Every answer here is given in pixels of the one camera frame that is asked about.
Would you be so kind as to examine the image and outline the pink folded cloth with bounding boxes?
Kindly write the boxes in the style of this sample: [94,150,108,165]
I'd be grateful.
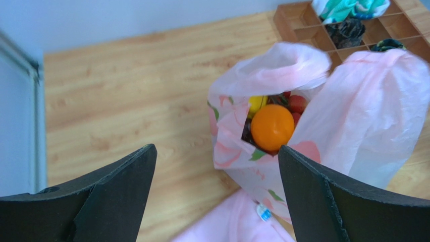
[172,189,294,242]

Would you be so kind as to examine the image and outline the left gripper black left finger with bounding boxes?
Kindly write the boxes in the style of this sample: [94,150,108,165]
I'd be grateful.
[1,144,157,241]

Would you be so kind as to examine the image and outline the teal white rolled sock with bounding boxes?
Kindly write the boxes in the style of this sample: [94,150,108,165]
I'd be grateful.
[311,0,391,25]

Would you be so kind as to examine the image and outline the dark blue yellow rolled sock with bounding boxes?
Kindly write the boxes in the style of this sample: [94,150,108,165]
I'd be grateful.
[370,38,406,52]

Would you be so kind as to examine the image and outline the black patterned rolled sock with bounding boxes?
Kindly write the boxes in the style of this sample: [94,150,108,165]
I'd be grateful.
[326,19,366,49]

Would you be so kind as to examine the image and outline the fake orange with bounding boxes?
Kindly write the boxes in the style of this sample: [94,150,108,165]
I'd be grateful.
[251,104,295,153]

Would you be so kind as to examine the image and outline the fake yellow lemon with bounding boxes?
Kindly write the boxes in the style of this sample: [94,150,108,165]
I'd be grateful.
[248,96,268,118]

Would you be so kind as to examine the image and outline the fake dark grapes bunch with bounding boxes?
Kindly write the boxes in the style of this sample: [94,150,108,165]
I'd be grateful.
[242,118,256,146]

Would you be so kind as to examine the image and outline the wooden compartment tray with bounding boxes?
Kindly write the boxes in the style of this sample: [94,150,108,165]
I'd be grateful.
[274,1,429,70]

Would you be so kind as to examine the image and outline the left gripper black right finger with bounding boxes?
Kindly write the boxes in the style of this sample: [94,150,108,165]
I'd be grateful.
[278,146,429,241]

